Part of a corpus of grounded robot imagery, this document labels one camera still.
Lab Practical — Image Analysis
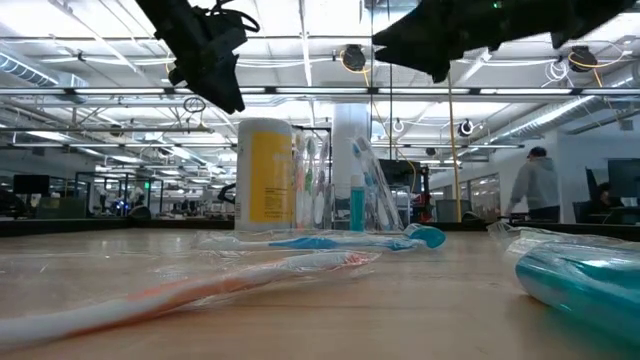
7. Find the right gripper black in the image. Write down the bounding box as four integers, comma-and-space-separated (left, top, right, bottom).
371, 0, 552, 84

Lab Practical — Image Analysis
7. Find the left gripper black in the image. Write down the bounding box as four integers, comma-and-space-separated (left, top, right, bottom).
164, 7, 250, 116

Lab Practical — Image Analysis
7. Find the teal mouthwash bottle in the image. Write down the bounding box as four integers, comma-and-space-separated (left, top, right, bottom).
405, 223, 448, 251
513, 241, 640, 349
349, 173, 367, 233

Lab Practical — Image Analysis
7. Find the orange toothbrush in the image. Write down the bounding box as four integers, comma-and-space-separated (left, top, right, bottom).
0, 248, 382, 352

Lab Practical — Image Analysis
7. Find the white round column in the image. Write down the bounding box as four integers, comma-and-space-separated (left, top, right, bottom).
331, 102, 372, 201

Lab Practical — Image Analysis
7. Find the white canister with yellow label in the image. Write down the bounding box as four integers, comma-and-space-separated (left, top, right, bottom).
234, 117, 295, 233

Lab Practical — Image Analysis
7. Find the black machine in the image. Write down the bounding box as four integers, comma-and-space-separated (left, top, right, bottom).
378, 158, 432, 224

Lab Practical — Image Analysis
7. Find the person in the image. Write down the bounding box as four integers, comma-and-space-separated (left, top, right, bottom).
503, 145, 562, 225
584, 181, 626, 217

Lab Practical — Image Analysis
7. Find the clear acrylic holder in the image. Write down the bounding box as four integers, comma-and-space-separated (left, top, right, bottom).
292, 183, 417, 234

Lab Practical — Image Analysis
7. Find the black monitor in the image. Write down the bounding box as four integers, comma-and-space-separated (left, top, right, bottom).
12, 173, 51, 196
607, 157, 640, 200

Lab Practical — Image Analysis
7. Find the silver ventilation duct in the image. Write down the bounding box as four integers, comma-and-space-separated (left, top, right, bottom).
492, 92, 640, 144
0, 49, 90, 90

